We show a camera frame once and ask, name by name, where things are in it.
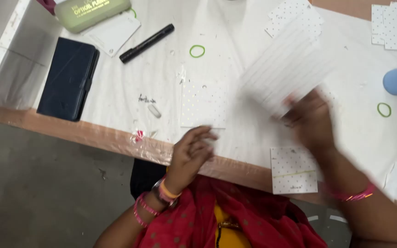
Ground person's left hand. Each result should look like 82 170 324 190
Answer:
165 126 218 189

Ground person's right hand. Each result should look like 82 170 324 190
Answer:
272 89 337 156

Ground stack of white dotted cards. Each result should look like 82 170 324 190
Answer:
238 0 337 118

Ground pink and yellow wristbands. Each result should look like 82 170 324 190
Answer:
151 177 182 208

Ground crumpled clear wrapper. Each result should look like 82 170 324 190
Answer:
130 128 159 143

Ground banded dotted card bundle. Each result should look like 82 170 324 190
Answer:
270 147 319 195

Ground white gold-dotted card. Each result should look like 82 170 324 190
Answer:
180 79 227 129

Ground small white eraser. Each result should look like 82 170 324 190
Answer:
147 104 162 119

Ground pink bangles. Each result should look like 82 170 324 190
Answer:
329 182 377 202
133 192 160 228

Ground red scarf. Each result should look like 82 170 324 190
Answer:
133 175 328 248

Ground yellow garment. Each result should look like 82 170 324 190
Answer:
214 203 252 248

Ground white paper scrap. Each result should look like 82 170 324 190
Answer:
383 161 397 202

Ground black marker pen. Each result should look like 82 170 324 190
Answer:
119 23 175 64

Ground heap of dotted cards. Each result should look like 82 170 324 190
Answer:
371 2 397 56

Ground dark blue phone wallet case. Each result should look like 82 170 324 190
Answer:
36 37 100 122

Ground plain white card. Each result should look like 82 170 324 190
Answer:
81 12 141 58

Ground green spectacle case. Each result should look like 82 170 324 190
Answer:
54 0 132 34

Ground white cardboard box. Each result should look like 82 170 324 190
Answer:
0 0 63 110

